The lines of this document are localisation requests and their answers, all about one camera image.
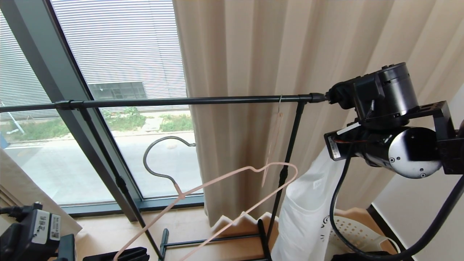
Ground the black clothes rack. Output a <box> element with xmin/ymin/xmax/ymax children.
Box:
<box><xmin>0</xmin><ymin>93</ymin><xmax>327</xmax><ymax>261</ymax></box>

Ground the black garment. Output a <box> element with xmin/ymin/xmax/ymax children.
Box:
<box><xmin>332</xmin><ymin>251</ymin><xmax>391</xmax><ymax>261</ymax></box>

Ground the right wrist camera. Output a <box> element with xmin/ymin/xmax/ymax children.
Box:
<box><xmin>327</xmin><ymin>74</ymin><xmax>385</xmax><ymax>117</ymax></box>

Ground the beige curtain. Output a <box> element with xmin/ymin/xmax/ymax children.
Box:
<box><xmin>172</xmin><ymin>0</ymin><xmax>464</xmax><ymax>227</ymax></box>
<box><xmin>0</xmin><ymin>147</ymin><xmax>83</xmax><ymax>236</ymax></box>

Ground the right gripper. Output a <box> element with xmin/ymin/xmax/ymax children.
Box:
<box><xmin>324</xmin><ymin>125</ymin><xmax>443</xmax><ymax>179</ymax></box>

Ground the window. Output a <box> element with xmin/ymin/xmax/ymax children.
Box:
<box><xmin>0</xmin><ymin>0</ymin><xmax>204</xmax><ymax>217</ymax></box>

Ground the white printed t-shirt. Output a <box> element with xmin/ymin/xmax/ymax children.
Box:
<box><xmin>271</xmin><ymin>147</ymin><xmax>348</xmax><ymax>261</ymax></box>

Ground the pink clothes hanger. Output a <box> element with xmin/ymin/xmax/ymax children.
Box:
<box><xmin>113</xmin><ymin>136</ymin><xmax>298</xmax><ymax>261</ymax></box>
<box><xmin>261</xmin><ymin>95</ymin><xmax>285</xmax><ymax>188</ymax></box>

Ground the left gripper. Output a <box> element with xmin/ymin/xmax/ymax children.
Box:
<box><xmin>54</xmin><ymin>234</ymin><xmax>76</xmax><ymax>261</ymax></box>

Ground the white laundry basket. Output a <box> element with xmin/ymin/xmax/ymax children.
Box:
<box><xmin>324</xmin><ymin>216</ymin><xmax>401</xmax><ymax>261</ymax></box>

